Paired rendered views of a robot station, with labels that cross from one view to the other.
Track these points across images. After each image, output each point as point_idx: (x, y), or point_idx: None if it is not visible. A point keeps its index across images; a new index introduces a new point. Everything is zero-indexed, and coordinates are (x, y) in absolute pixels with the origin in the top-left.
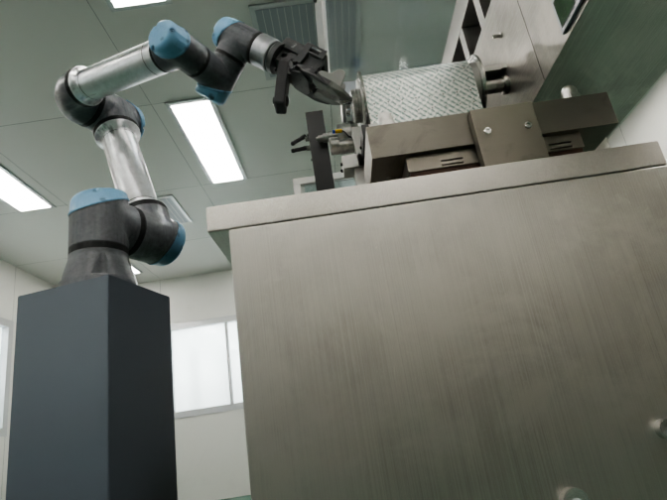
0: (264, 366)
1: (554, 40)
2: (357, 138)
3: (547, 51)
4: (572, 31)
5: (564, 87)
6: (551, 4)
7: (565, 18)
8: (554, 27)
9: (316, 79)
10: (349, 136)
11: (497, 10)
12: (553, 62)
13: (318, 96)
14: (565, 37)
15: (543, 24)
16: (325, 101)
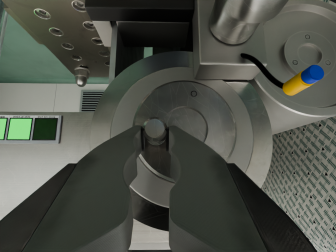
0: None
1: (76, 123)
2: (195, 33)
3: (89, 125)
4: (56, 112)
5: (76, 82)
6: (63, 145)
7: (50, 119)
8: (70, 130)
9: (33, 221)
10: (246, 56)
11: (141, 224)
12: (88, 113)
13: (226, 218)
14: (64, 114)
15: (81, 144)
16: (228, 178)
